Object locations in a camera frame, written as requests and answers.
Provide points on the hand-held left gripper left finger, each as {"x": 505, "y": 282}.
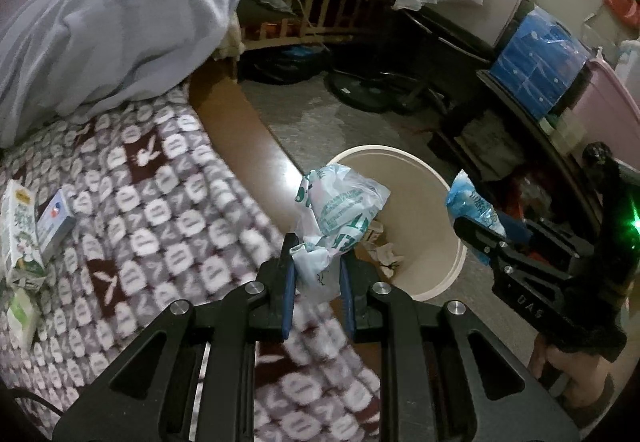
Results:
{"x": 286, "y": 292}

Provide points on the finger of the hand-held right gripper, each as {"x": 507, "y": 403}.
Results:
{"x": 475, "y": 234}
{"x": 520, "y": 228}

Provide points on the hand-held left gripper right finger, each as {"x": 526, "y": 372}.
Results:
{"x": 347, "y": 297}

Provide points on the blue white plastic packet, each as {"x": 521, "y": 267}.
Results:
{"x": 470, "y": 202}

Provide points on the white tissue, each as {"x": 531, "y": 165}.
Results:
{"x": 387, "y": 257}

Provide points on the cream round bin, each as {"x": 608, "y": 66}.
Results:
{"x": 415, "y": 192}

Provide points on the white green plastic bag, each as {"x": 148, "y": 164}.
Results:
{"x": 335, "y": 207}

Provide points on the blue white medicine box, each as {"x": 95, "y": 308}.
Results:
{"x": 52, "y": 222}

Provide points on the pale green small box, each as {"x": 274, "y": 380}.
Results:
{"x": 22, "y": 317}

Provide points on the white green milk carton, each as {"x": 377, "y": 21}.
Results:
{"x": 20, "y": 237}

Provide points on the person's right hand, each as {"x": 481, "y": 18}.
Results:
{"x": 580, "y": 387}

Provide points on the grey printed bag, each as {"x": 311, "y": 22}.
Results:
{"x": 487, "y": 142}

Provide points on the dark wooden shelf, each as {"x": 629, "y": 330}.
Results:
{"x": 535, "y": 132}

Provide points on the grey brown printed blanket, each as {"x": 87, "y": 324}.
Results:
{"x": 165, "y": 222}

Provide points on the pink storage bin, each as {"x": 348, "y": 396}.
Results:
{"x": 605, "y": 97}

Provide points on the blue tissue multipack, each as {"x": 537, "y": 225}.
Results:
{"x": 540, "y": 62}

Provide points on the black fan base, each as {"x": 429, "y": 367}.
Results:
{"x": 360, "y": 95}

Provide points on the black stool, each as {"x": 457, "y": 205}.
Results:
{"x": 450, "y": 30}

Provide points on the white board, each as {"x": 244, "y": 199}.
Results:
{"x": 502, "y": 7}

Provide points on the black plastic bag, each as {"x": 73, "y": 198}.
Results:
{"x": 290, "y": 67}

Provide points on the red hanging bag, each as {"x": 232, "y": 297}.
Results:
{"x": 622, "y": 2}

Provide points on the grey-blue duvet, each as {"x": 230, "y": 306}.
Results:
{"x": 115, "y": 22}

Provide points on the wooden bed frame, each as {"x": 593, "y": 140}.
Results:
{"x": 240, "y": 122}

